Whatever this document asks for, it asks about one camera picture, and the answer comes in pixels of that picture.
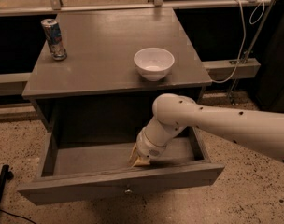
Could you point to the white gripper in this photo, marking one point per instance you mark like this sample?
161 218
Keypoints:
147 147

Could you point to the grey top drawer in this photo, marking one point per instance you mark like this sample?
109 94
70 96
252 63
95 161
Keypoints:
76 172

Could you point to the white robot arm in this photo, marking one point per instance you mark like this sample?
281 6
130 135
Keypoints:
259 131

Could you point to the grey wooden drawer cabinet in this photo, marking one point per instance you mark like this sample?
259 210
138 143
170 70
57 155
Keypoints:
95 95

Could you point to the white bowl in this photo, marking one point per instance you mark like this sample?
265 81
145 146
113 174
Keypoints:
153 64

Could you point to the black stand leg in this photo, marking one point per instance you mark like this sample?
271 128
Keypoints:
5 175

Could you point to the silver blue drink can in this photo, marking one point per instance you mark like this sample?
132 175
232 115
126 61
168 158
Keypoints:
54 38

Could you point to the slanted metal pole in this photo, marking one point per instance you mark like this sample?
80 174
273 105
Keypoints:
263 17

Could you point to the metal railing frame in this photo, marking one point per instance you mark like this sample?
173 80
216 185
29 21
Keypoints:
123 3

